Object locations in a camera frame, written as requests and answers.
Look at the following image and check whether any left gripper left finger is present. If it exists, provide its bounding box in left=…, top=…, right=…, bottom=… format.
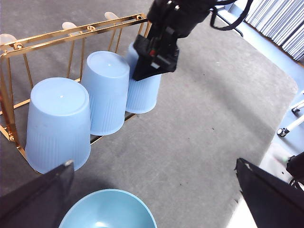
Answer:
left=0, top=160, right=75, bottom=228

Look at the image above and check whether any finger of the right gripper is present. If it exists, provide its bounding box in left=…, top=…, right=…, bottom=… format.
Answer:
left=132, top=56, right=172, bottom=82

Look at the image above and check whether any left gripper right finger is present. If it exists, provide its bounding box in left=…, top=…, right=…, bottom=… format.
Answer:
left=234, top=157, right=304, bottom=228

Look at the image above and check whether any blue ribbed plastic cup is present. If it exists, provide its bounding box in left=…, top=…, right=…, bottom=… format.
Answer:
left=125, top=41, right=162, bottom=114
left=80, top=50, right=131, bottom=136
left=25, top=77, right=92, bottom=174

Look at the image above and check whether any light blue ribbed bowl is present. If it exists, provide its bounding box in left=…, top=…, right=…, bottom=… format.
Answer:
left=58, top=189, right=158, bottom=228

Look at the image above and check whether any black box-like object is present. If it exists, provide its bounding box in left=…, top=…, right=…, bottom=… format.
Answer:
left=286, top=152, right=304, bottom=178

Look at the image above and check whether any white stand leg with caster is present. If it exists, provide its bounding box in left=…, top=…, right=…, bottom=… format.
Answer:
left=291, top=99, right=304, bottom=115
left=276, top=115, right=304, bottom=138

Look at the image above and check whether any grey ribbed panel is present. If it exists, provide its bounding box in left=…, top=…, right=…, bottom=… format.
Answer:
left=244, top=0, right=304, bottom=61

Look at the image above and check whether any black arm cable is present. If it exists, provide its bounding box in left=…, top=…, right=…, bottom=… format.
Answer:
left=209, top=0, right=254, bottom=31

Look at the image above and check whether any gold wire cup rack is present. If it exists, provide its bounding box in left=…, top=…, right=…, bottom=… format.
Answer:
left=0, top=11, right=152, bottom=157

